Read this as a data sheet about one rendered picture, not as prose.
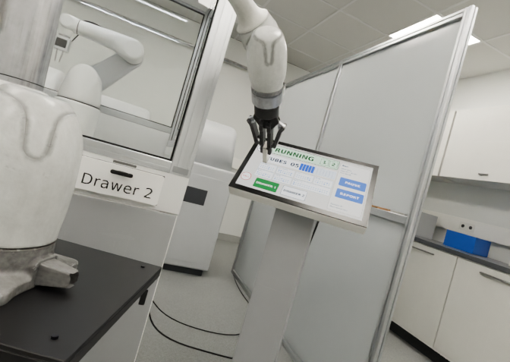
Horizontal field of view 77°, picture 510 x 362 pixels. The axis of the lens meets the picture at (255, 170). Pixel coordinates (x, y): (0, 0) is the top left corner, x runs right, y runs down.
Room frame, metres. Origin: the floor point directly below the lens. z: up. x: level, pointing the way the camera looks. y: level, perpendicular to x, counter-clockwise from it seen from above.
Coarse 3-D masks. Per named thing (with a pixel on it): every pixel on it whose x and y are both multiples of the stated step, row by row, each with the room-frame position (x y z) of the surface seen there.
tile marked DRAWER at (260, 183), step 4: (256, 180) 1.24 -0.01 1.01; (260, 180) 1.23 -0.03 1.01; (264, 180) 1.23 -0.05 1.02; (256, 184) 1.22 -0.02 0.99; (260, 184) 1.22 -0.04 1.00; (264, 184) 1.22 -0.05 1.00; (268, 184) 1.22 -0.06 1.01; (272, 184) 1.22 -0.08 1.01; (276, 184) 1.22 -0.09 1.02; (264, 188) 1.21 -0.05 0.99; (268, 188) 1.21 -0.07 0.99; (272, 188) 1.20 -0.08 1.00; (276, 188) 1.20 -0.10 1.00
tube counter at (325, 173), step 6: (294, 162) 1.29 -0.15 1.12; (300, 162) 1.29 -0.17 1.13; (294, 168) 1.27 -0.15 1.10; (300, 168) 1.27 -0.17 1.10; (306, 168) 1.27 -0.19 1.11; (312, 168) 1.27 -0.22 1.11; (318, 168) 1.27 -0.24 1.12; (324, 168) 1.27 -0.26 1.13; (318, 174) 1.25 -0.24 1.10; (324, 174) 1.25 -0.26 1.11; (330, 174) 1.25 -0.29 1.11
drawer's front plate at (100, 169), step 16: (96, 160) 1.10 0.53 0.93; (80, 176) 1.09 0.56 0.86; (96, 176) 1.11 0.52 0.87; (112, 176) 1.12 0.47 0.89; (144, 176) 1.16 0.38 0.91; (160, 176) 1.18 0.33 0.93; (96, 192) 1.11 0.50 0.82; (112, 192) 1.13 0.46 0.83; (128, 192) 1.15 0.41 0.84; (144, 192) 1.16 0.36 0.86; (160, 192) 1.18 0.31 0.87
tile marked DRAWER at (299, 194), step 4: (284, 188) 1.20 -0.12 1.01; (288, 188) 1.20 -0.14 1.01; (292, 188) 1.20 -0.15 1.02; (296, 188) 1.20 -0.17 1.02; (280, 192) 1.19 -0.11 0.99; (284, 192) 1.19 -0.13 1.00; (288, 192) 1.19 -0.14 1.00; (292, 192) 1.19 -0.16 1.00; (296, 192) 1.19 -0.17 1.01; (300, 192) 1.19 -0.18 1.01; (304, 192) 1.19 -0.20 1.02; (288, 196) 1.18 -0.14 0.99; (292, 196) 1.18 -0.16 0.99; (296, 196) 1.18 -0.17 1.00; (300, 196) 1.18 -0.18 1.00; (304, 196) 1.18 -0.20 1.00
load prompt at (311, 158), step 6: (276, 150) 1.34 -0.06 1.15; (282, 150) 1.34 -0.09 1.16; (288, 150) 1.34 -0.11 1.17; (294, 150) 1.34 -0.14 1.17; (288, 156) 1.32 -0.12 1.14; (294, 156) 1.32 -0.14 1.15; (300, 156) 1.32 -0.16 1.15; (306, 156) 1.32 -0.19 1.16; (312, 156) 1.31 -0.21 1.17; (318, 156) 1.31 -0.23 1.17; (312, 162) 1.29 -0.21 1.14; (318, 162) 1.29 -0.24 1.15; (324, 162) 1.29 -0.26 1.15; (330, 162) 1.29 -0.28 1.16; (336, 162) 1.29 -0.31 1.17; (336, 168) 1.27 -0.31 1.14
